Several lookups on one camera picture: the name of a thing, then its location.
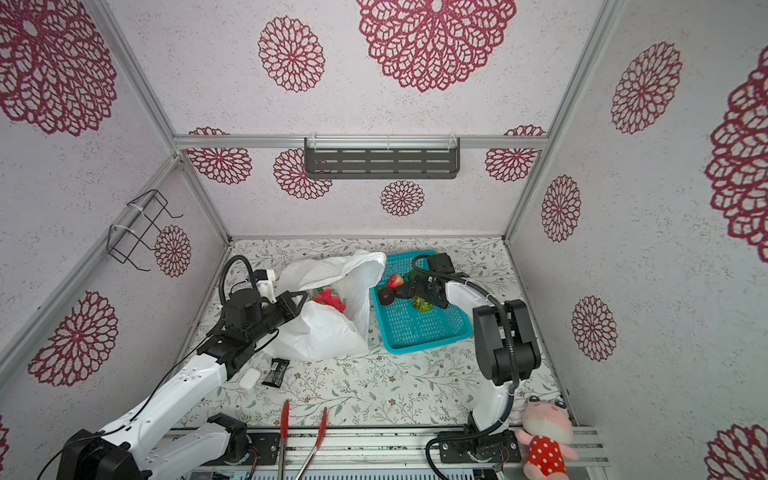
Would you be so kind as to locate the white plastic bag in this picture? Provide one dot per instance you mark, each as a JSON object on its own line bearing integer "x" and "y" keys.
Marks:
{"x": 321, "y": 332}

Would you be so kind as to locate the pink plush toy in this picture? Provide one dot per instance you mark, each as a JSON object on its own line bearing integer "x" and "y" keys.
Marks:
{"x": 547, "y": 432}

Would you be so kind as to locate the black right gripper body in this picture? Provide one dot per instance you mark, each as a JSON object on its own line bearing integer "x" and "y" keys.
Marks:
{"x": 426, "y": 287}

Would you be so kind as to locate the green custard apple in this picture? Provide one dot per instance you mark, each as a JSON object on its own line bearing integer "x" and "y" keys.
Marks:
{"x": 421, "y": 305}

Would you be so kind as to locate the dark purple fruit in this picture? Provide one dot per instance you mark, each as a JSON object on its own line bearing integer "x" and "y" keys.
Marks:
{"x": 386, "y": 296}

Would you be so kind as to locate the black snack packet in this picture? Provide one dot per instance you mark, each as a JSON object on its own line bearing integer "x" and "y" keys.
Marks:
{"x": 276, "y": 374}

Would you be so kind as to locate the teal plastic basket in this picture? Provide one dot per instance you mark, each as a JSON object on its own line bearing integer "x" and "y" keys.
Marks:
{"x": 405, "y": 329}

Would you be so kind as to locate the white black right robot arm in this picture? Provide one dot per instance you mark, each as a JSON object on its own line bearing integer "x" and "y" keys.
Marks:
{"x": 506, "y": 346}

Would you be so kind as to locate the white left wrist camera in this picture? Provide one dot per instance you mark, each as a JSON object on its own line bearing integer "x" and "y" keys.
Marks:
{"x": 265, "y": 283}

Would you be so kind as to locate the red dragon fruit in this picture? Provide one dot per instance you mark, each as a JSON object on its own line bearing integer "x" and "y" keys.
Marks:
{"x": 329, "y": 297}

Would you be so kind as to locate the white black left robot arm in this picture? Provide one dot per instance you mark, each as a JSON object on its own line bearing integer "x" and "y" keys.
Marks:
{"x": 128, "y": 447}

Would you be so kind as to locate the black wire wall rack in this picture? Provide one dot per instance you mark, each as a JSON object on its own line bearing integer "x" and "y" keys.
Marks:
{"x": 126, "y": 236}

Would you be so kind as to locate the dark grey wall shelf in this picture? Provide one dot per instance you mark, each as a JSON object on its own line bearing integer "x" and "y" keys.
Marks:
{"x": 387, "y": 159}

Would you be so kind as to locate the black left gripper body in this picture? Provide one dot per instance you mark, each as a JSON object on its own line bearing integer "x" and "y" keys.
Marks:
{"x": 271, "y": 321}

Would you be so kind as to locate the white earbuds case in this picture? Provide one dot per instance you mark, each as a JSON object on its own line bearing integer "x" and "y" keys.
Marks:
{"x": 250, "y": 378}

